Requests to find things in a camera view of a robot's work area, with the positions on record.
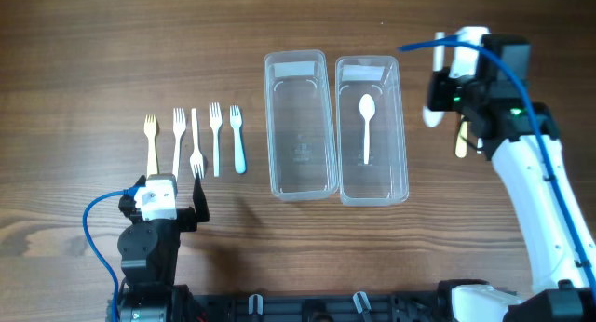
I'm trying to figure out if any white upside-down plastic fork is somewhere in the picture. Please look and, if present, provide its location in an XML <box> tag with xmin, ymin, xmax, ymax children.
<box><xmin>190</xmin><ymin>108</ymin><xmax>205</xmax><ymax>179</ymax></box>

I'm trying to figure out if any left clear plastic container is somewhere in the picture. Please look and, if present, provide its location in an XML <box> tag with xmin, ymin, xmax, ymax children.
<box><xmin>264</xmin><ymin>50</ymin><xmax>339</xmax><ymax>202</ymax></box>

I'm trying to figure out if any white upside-down plastic spoon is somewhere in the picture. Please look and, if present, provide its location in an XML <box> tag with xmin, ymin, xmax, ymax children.
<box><xmin>423</xmin><ymin>47</ymin><xmax>444</xmax><ymax>127</ymax></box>

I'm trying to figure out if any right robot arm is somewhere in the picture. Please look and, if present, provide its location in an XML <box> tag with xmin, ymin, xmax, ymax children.
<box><xmin>424</xmin><ymin>27</ymin><xmax>595</xmax><ymax>321</ymax></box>

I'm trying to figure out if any light blue plastic fork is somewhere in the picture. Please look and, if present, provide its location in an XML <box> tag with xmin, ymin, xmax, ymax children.
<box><xmin>230</xmin><ymin>105</ymin><xmax>246</xmax><ymax>174</ymax></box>

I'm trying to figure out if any right blue cable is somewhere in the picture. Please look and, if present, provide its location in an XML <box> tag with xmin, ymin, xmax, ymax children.
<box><xmin>397</xmin><ymin>37</ymin><xmax>596</xmax><ymax>295</ymax></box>

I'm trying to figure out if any clear plastic container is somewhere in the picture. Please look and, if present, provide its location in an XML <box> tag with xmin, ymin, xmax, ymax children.
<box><xmin>335</xmin><ymin>56</ymin><xmax>409</xmax><ymax>207</ymax></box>
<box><xmin>264</xmin><ymin>50</ymin><xmax>339</xmax><ymax>202</ymax></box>

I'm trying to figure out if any white long plastic fork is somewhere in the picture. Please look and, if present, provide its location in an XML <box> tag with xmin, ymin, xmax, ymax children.
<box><xmin>209</xmin><ymin>102</ymin><xmax>223</xmax><ymax>177</ymax></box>

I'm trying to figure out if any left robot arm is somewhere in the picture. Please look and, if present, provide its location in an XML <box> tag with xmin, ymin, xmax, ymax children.
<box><xmin>105</xmin><ymin>174</ymin><xmax>210</xmax><ymax>321</ymax></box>

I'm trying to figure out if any yellow plastic spoon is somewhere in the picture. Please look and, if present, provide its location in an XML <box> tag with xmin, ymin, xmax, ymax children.
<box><xmin>454</xmin><ymin>118</ymin><xmax>467</xmax><ymax>158</ymax></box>

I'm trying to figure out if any cream yellow plastic fork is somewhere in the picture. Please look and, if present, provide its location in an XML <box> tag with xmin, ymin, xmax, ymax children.
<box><xmin>143</xmin><ymin>114</ymin><xmax>158</xmax><ymax>176</ymax></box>

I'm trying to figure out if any left blue cable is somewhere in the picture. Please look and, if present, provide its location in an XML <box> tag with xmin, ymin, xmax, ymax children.
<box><xmin>81</xmin><ymin>187</ymin><xmax>141</xmax><ymax>322</ymax></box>

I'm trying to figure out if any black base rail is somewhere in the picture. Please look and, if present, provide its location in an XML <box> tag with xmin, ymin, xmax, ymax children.
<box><xmin>195</xmin><ymin>291</ymin><xmax>445</xmax><ymax>322</ymax></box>

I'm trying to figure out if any right clear plastic container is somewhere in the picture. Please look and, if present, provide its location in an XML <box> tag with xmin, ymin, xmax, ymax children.
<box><xmin>335</xmin><ymin>56</ymin><xmax>409</xmax><ymax>207</ymax></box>

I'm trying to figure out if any blue cable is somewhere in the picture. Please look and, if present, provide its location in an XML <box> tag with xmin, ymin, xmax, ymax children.
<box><xmin>81</xmin><ymin>187</ymin><xmax>141</xmax><ymax>322</ymax></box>
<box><xmin>397</xmin><ymin>37</ymin><xmax>596</xmax><ymax>295</ymax></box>

